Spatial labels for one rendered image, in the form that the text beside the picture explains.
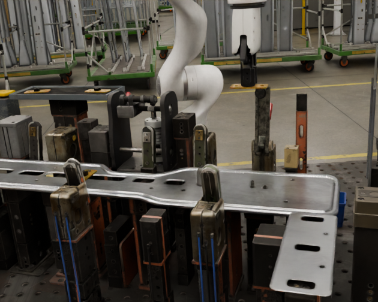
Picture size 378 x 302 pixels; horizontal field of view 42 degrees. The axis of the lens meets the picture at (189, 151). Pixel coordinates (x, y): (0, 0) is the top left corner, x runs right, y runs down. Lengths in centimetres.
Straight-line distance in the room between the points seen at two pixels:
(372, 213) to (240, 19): 48
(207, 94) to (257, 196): 63
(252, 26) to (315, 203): 41
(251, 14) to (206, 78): 65
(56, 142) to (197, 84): 51
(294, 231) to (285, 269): 14
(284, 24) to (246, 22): 740
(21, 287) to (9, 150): 43
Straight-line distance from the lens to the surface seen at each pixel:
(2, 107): 186
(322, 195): 118
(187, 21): 156
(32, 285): 152
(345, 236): 164
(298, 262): 92
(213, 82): 170
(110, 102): 146
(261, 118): 132
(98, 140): 151
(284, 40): 848
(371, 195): 105
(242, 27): 108
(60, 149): 154
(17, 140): 162
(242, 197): 117
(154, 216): 112
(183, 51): 161
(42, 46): 884
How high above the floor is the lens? 148
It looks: 19 degrees down
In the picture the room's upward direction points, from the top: 4 degrees counter-clockwise
